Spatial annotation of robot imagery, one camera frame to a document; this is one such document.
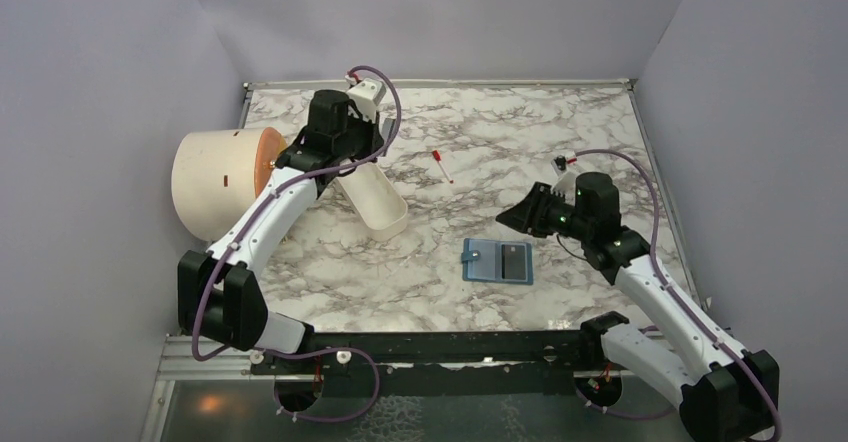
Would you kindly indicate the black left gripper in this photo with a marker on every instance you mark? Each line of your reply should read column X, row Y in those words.
column 372, row 129

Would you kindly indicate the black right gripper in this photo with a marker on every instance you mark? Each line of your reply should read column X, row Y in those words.
column 528, row 214

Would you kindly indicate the grey silver credit card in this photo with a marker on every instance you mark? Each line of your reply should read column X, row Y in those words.
column 386, row 131

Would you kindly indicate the blue leather card holder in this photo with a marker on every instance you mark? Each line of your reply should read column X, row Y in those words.
column 481, row 261

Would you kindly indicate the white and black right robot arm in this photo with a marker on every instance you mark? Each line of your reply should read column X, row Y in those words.
column 721, row 390

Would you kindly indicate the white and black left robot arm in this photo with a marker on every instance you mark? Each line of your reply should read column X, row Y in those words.
column 218, row 293

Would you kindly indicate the white oblong plastic tray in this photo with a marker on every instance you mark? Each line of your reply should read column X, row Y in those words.
column 375, row 200

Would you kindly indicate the small red white pen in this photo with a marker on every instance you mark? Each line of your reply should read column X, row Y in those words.
column 439, row 161

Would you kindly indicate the cream cylinder with orange disc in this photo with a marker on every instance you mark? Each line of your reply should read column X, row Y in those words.
column 217, row 175

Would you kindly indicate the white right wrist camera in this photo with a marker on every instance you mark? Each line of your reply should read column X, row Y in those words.
column 563, row 166

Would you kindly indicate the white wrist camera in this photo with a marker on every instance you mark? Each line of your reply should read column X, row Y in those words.
column 366, row 95
column 563, row 166

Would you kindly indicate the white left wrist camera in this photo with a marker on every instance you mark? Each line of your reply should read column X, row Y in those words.
column 366, row 95

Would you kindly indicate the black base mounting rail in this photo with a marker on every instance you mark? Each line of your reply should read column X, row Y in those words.
column 430, row 364

